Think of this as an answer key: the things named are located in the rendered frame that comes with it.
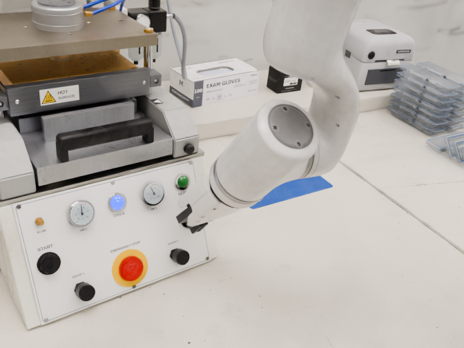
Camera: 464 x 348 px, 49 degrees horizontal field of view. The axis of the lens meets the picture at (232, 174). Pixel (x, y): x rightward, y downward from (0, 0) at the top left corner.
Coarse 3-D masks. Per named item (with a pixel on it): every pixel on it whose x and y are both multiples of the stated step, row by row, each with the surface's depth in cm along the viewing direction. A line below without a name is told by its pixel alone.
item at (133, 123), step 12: (132, 120) 79; (144, 120) 79; (72, 132) 74; (84, 132) 74; (96, 132) 75; (108, 132) 76; (120, 132) 77; (132, 132) 78; (144, 132) 80; (60, 144) 72; (72, 144) 73; (84, 144) 74; (96, 144) 76; (60, 156) 73
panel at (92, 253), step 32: (192, 160) 88; (64, 192) 76; (96, 192) 78; (128, 192) 82; (32, 224) 74; (64, 224) 76; (96, 224) 79; (128, 224) 82; (160, 224) 85; (32, 256) 74; (64, 256) 76; (96, 256) 79; (160, 256) 85; (192, 256) 89; (32, 288) 74; (64, 288) 77; (96, 288) 80; (128, 288) 83
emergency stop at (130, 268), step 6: (126, 258) 81; (132, 258) 82; (138, 258) 82; (120, 264) 81; (126, 264) 81; (132, 264) 82; (138, 264) 82; (120, 270) 81; (126, 270) 81; (132, 270) 82; (138, 270) 82; (126, 276) 81; (132, 276) 82; (138, 276) 82
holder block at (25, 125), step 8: (88, 104) 86; (96, 104) 86; (104, 104) 86; (136, 104) 90; (40, 112) 81; (48, 112) 82; (56, 112) 82; (64, 112) 82; (136, 112) 90; (16, 120) 80; (24, 120) 79; (32, 120) 80; (40, 120) 81; (24, 128) 80; (32, 128) 81; (40, 128) 81
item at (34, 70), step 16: (0, 64) 81; (16, 64) 82; (32, 64) 83; (48, 64) 83; (64, 64) 84; (80, 64) 85; (96, 64) 85; (112, 64) 86; (128, 64) 87; (0, 80) 81; (16, 80) 76; (32, 80) 77
